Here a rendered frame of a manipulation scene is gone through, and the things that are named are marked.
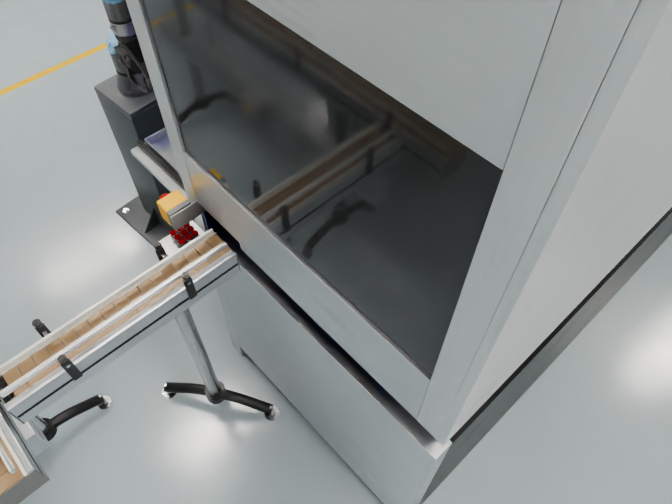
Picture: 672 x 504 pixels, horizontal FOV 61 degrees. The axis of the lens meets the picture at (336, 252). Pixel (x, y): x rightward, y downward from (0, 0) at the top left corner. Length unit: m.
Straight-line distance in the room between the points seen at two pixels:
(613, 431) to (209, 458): 1.60
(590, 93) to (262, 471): 2.01
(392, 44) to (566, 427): 2.07
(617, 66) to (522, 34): 0.09
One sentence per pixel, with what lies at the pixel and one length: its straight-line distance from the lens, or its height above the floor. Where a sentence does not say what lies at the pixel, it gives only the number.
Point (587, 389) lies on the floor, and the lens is 2.67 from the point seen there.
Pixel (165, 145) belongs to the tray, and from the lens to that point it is 2.09.
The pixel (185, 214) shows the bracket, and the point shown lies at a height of 1.00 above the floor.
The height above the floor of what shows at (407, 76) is 1.84.
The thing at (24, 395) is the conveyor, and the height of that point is 0.93.
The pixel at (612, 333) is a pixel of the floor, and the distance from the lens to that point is 2.84.
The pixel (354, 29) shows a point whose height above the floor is 1.86.
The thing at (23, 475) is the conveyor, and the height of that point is 0.93.
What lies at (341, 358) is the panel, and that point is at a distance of 1.53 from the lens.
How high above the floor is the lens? 2.27
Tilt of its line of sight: 54 degrees down
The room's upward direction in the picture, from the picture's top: straight up
